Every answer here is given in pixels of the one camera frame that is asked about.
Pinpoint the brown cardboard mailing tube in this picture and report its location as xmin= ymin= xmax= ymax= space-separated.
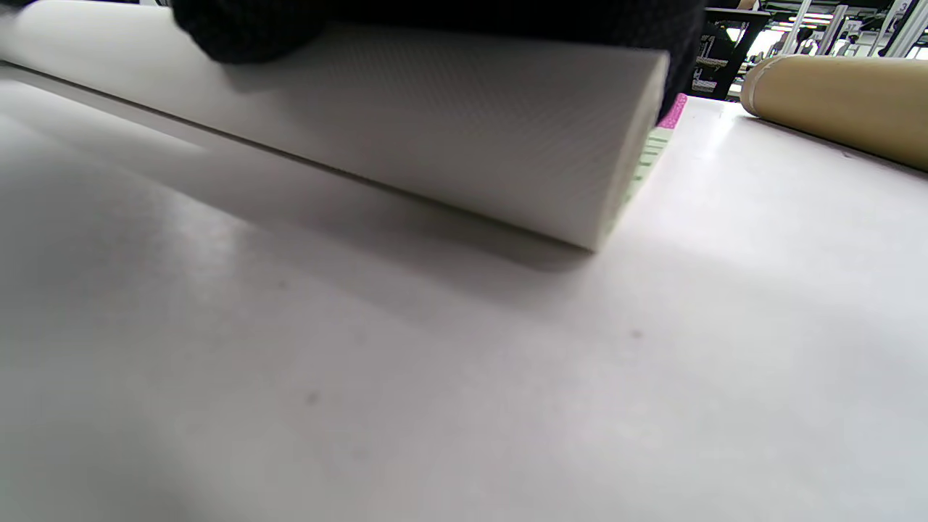
xmin=739 ymin=54 xmax=928 ymax=173

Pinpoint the person's right hand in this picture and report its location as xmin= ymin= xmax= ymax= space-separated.
xmin=170 ymin=0 xmax=708 ymax=125

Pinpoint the green striped mouse pad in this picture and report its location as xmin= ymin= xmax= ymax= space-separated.
xmin=0 ymin=0 xmax=688 ymax=253

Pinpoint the silver metal frame post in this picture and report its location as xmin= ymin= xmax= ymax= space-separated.
xmin=881 ymin=0 xmax=928 ymax=59

